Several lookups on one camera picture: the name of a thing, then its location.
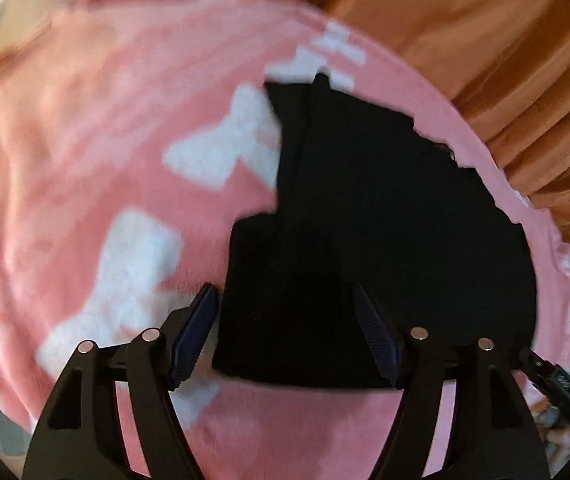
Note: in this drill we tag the pink blanket with white bows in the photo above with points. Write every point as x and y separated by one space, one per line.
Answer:
90 160

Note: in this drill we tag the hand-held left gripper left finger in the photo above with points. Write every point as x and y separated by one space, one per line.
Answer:
195 330

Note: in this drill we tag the black long-sleeved sweater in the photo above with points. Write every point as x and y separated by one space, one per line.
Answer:
365 210

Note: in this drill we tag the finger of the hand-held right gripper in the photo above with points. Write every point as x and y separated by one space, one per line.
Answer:
537 365

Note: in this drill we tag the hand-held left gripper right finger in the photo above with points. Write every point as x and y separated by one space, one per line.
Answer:
377 332

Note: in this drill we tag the orange curtain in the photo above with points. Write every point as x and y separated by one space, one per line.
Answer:
490 60

